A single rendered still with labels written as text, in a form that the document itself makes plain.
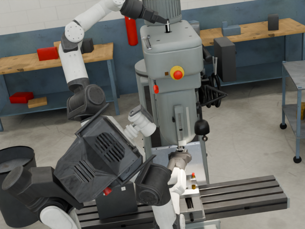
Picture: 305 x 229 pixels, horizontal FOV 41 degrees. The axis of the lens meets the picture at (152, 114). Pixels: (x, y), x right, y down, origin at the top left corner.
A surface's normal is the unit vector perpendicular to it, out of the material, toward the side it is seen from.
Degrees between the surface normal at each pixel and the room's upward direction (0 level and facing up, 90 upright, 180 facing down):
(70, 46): 57
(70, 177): 74
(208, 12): 90
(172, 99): 90
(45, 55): 90
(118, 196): 90
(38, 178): 13
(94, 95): 62
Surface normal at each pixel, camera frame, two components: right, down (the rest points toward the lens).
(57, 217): 0.29, 0.37
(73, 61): 0.26, -0.20
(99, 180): -0.24, 0.17
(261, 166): -0.12, -0.90
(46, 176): 0.09, -0.93
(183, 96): 0.07, 0.40
